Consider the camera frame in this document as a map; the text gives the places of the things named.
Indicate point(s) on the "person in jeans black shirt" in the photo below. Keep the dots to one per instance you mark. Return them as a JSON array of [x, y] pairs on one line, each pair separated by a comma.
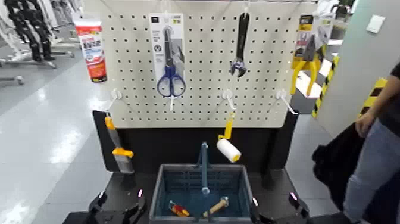
[[375, 169]]

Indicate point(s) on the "white floor stand base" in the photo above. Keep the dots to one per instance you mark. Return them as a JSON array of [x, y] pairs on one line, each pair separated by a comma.
[[34, 63]]

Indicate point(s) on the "black background robot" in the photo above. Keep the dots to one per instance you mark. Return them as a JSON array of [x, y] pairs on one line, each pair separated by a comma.
[[31, 28]]

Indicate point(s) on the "black bag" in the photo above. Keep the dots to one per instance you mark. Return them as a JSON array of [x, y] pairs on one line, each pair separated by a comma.
[[336, 165]]

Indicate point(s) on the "blue scissors in package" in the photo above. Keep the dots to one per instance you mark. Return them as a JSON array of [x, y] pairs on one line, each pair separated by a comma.
[[170, 78]]

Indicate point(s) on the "long yellow black hazard strip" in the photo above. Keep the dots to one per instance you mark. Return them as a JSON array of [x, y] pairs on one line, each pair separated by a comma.
[[326, 84]]

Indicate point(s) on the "white perforated pegboard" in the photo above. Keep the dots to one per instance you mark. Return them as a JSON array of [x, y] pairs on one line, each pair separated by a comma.
[[206, 103]]

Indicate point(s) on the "white pegboard hook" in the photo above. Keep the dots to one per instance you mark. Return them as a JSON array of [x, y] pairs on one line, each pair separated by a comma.
[[228, 95], [282, 94], [171, 101], [116, 94]]

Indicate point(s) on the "black adjustable wrench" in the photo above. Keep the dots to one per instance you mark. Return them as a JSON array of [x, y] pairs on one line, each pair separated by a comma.
[[241, 37]]

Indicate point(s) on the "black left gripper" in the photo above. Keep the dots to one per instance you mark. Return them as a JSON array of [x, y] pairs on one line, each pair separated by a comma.
[[93, 219]]

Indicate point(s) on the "black pegboard stand panel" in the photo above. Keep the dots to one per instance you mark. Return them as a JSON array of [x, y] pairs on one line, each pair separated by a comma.
[[175, 147]]

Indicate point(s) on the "grey blue plastic crate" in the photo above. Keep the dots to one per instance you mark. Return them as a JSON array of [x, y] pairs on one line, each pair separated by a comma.
[[187, 184]]

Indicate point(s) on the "person's bare forearm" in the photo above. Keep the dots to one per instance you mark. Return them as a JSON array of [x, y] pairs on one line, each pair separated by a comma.
[[382, 97]]

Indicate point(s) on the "yellow pliers in package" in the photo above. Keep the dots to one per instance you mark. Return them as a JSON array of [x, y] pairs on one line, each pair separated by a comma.
[[307, 53]]

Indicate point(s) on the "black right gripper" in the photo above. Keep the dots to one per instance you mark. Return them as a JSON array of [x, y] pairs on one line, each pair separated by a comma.
[[287, 221]]

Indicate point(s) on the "short yellow black hazard strip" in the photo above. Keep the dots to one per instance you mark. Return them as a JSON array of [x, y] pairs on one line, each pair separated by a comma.
[[373, 94]]

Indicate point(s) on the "red white sealant tube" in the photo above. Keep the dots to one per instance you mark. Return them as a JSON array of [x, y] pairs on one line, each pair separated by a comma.
[[93, 53]]

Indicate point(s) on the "person's bare hand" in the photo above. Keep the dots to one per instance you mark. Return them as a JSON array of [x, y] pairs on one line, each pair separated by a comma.
[[365, 125]]

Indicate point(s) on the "white wall switch plate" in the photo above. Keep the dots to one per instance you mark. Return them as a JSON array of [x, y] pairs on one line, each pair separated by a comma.
[[375, 24]]

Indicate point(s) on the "red yellow small tool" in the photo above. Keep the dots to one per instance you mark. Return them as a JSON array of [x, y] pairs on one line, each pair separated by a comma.
[[179, 210]]

